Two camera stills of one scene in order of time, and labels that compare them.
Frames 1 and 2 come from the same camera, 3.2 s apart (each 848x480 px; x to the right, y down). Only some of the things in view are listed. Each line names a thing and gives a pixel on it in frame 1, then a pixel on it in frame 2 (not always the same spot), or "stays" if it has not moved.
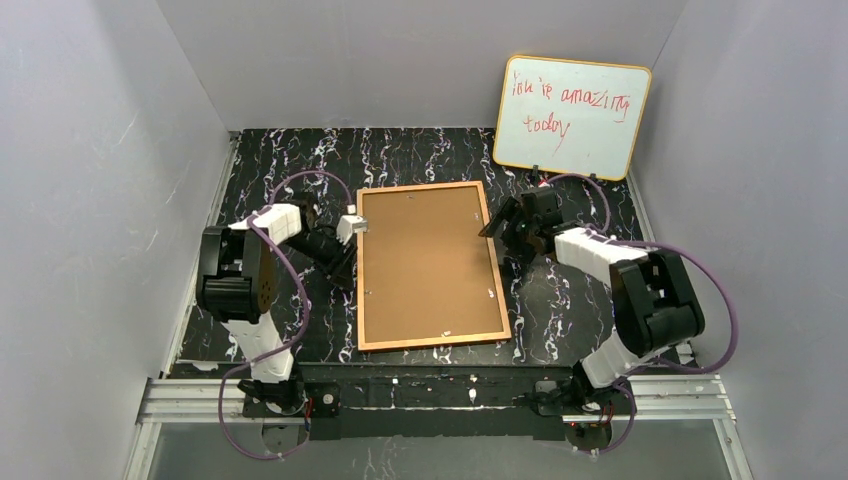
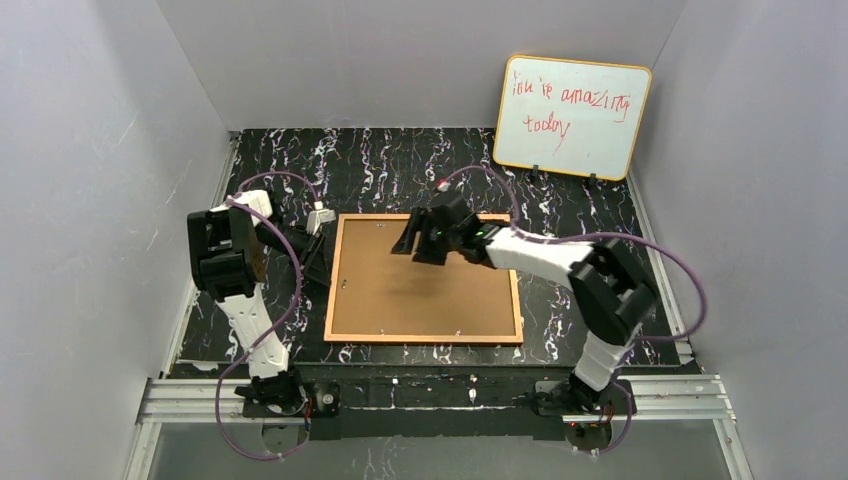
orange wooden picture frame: [425, 274] → [516, 339]
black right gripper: [515, 225] → [428, 234]
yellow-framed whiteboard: [571, 117] stays
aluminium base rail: [701, 399] stays
